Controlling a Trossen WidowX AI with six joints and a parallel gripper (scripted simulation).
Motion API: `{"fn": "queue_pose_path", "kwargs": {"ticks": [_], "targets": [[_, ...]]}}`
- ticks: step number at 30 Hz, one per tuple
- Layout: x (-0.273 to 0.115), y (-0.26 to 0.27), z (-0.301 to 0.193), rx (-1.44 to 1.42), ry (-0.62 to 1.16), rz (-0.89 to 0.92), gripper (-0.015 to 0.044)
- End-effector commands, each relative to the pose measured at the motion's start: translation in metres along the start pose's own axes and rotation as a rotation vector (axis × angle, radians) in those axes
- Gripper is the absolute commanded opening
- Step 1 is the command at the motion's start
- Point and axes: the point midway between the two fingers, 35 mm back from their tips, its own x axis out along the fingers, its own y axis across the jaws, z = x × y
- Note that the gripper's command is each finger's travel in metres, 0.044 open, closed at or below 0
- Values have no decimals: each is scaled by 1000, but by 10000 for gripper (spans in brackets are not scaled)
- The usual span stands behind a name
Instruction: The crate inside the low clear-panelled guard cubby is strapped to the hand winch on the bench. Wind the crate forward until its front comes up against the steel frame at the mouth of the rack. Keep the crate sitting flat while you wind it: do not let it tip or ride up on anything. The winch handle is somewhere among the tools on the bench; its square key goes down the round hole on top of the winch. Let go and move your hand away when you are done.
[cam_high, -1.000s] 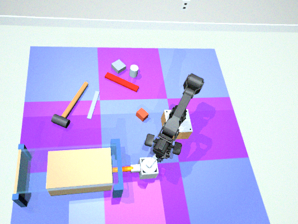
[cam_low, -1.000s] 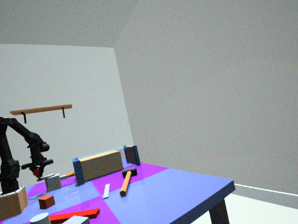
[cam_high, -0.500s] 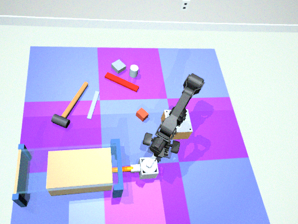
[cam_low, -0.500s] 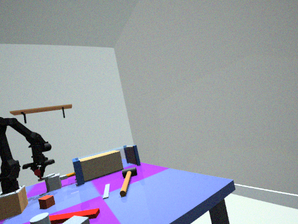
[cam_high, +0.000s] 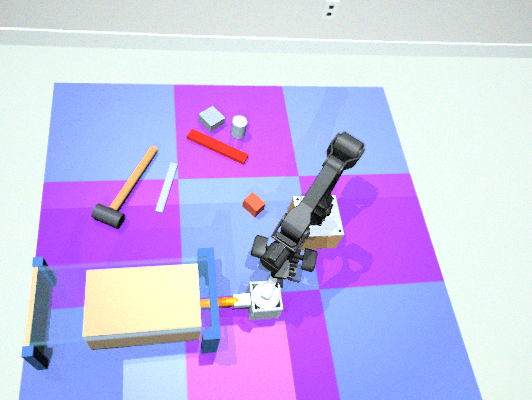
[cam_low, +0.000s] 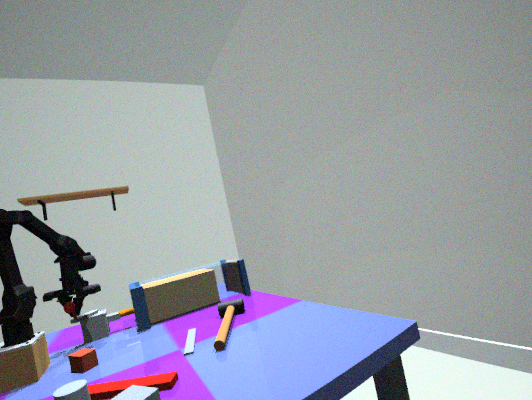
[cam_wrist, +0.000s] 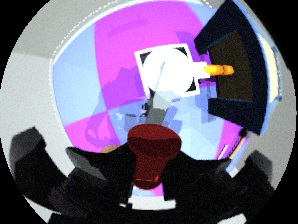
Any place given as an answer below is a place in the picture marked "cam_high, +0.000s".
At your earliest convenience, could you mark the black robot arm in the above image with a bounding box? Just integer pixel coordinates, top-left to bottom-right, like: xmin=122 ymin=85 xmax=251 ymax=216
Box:
xmin=260 ymin=131 xmax=365 ymax=279

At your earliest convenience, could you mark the mallet with grey head and wooden handle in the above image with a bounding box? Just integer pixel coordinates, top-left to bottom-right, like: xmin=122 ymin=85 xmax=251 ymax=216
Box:
xmin=91 ymin=146 xmax=158 ymax=228

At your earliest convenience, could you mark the red flat bar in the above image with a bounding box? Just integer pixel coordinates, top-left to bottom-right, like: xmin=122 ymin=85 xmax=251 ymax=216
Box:
xmin=187 ymin=129 xmax=249 ymax=165

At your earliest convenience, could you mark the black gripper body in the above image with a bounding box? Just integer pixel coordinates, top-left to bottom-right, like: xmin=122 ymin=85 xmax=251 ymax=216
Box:
xmin=251 ymin=235 xmax=318 ymax=272

